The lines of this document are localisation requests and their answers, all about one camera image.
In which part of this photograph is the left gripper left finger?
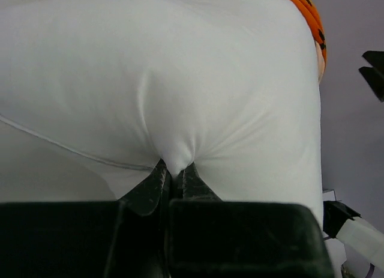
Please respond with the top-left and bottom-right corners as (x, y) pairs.
(1, 161), (170, 277)

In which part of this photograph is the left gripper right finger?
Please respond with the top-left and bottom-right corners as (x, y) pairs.
(169, 165), (334, 277)

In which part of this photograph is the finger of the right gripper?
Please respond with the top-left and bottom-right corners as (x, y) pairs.
(359, 50), (384, 103)

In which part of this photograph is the orange patterned pillowcase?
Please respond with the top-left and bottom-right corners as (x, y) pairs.
(161, 0), (328, 80)

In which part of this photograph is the white pillow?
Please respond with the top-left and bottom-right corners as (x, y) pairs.
(1, 0), (325, 222)

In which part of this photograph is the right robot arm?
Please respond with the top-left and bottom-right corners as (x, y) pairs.
(323, 50), (383, 269)

